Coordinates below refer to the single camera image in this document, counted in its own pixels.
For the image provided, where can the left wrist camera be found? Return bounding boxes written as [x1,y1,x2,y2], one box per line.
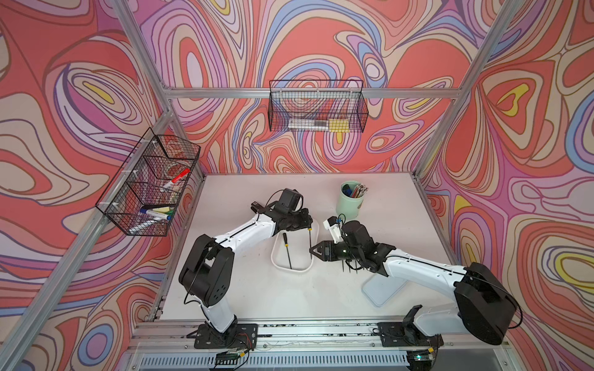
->
[275,188,303,214]

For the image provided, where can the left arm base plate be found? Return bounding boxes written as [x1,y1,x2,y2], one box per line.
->
[187,323,258,350]

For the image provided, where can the black wire basket back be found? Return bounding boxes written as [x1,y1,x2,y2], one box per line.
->
[268,78,369,133]

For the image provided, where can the file tool four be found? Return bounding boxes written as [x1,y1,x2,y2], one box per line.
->
[308,227,312,261]

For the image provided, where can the black wire basket left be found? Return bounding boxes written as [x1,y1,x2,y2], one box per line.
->
[95,128,201,237]

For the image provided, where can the white plastic storage box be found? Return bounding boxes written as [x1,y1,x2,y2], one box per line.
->
[271,220,320,274]

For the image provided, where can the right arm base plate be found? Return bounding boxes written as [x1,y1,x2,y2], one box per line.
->
[372,305,444,348]

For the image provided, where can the green pen cup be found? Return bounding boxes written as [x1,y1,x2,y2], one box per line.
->
[336,181,365,220]

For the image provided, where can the yellow box in basket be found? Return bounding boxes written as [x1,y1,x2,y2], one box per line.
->
[328,119,351,133]

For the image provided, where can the blue white marker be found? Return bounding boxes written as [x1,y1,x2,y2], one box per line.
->
[139,209,172,220]

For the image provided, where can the translucent box lid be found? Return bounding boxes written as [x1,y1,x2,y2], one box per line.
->
[361,275,408,308]

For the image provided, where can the black wire basket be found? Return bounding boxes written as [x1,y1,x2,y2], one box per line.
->
[268,78,369,133]
[95,128,201,237]

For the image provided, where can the red marker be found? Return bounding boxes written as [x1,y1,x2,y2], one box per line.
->
[163,168,190,189]

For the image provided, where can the clear case in basket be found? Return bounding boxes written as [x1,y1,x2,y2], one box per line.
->
[288,118,329,131]

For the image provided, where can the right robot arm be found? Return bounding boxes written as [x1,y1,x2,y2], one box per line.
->
[309,218,521,346]

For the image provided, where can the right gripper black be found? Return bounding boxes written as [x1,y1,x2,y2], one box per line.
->
[309,240,362,262]

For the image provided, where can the pens in cup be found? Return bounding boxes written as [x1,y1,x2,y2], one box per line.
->
[341,183,368,199]

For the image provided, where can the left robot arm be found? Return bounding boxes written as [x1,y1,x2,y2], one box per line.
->
[179,208,313,335]

